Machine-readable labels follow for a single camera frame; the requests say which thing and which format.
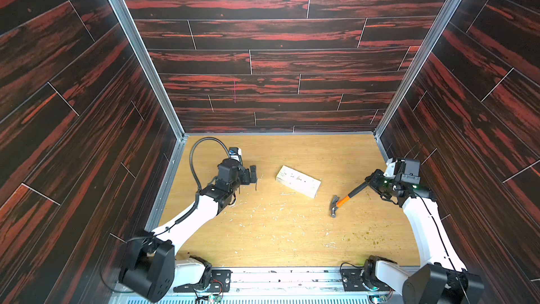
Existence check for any claw hammer orange black handle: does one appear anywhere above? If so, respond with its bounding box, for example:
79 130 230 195
330 182 368 218

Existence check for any white wooden block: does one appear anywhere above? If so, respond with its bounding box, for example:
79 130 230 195
276 166 321 198

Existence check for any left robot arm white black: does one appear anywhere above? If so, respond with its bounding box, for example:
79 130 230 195
118 158 257 303

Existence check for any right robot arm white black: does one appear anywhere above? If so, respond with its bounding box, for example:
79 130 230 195
361 158 485 303

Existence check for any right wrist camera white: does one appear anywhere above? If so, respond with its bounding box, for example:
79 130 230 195
383 158 399 179

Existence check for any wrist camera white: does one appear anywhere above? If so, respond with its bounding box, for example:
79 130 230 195
229 147 243 165
383 158 399 179

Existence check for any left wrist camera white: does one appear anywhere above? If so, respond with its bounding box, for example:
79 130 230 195
229 147 243 165

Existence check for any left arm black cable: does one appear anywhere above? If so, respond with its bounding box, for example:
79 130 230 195
188 136 231 195

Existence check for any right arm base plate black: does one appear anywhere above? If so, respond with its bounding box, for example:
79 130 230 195
339 266 392 292

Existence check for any aluminium front rail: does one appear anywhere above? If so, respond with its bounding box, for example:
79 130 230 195
108 267 465 304

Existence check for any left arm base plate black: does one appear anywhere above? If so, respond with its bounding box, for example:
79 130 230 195
173 269 232 294

